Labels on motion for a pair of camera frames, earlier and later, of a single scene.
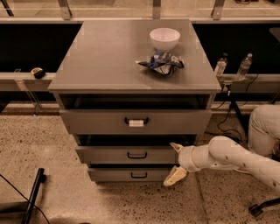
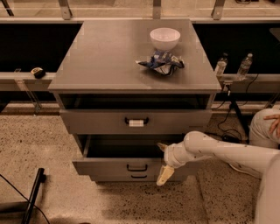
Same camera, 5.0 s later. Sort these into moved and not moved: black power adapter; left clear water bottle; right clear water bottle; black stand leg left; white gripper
Moved: white gripper
Not moved: left clear water bottle; right clear water bottle; black stand leg left; black power adapter
